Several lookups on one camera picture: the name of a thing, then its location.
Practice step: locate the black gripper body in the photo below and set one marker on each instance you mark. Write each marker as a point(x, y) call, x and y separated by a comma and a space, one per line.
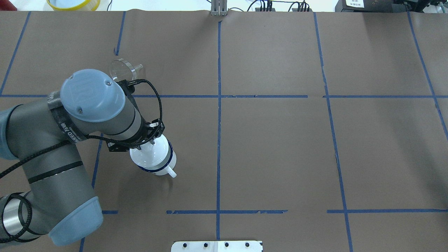
point(146, 132)

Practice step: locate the white ceramic lid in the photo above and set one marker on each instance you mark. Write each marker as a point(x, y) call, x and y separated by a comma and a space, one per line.
point(152, 156)

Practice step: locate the white enamel mug blue rim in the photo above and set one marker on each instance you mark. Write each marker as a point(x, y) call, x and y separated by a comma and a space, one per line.
point(168, 168)

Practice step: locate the clear plastic funnel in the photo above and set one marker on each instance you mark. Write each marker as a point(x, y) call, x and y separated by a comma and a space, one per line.
point(121, 69)

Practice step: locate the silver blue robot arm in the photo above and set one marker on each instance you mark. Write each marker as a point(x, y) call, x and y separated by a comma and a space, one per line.
point(42, 135)

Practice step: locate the yellow tape roll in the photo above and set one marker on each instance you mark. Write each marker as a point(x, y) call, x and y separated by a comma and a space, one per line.
point(74, 5)

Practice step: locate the black computer box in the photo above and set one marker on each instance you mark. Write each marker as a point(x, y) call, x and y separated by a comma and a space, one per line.
point(370, 6)

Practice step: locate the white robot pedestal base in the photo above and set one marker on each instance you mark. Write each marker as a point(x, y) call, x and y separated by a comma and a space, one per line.
point(218, 246)

